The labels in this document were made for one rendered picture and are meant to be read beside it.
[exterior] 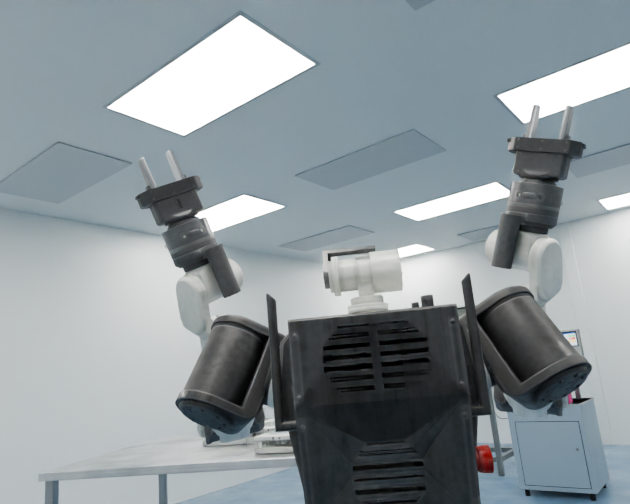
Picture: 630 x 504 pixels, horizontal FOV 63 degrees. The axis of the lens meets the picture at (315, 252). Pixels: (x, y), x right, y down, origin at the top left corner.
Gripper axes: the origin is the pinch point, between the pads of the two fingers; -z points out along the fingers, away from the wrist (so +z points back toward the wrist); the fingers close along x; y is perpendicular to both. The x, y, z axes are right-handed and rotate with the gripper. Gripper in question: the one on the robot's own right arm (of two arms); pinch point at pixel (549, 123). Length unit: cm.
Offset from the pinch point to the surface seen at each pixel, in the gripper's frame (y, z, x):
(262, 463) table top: 59, 128, 96
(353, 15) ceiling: 118, -71, 129
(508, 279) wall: 673, 96, 174
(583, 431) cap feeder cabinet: 377, 176, 16
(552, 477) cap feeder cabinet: 373, 222, 30
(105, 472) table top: 28, 149, 156
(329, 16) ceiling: 111, -68, 137
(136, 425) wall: 222, 277, 389
